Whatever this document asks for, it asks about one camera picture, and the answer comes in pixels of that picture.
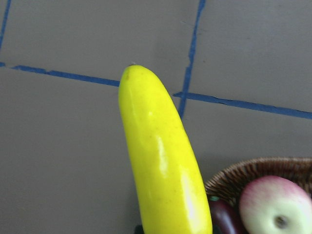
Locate brown wicker basket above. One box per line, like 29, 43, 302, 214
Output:
205, 157, 312, 209

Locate brown paper table cover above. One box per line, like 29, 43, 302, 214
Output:
0, 0, 312, 234

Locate dark purple eggplant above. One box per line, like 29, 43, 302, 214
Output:
209, 196, 246, 234

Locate red green apple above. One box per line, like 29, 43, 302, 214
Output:
239, 175, 312, 234

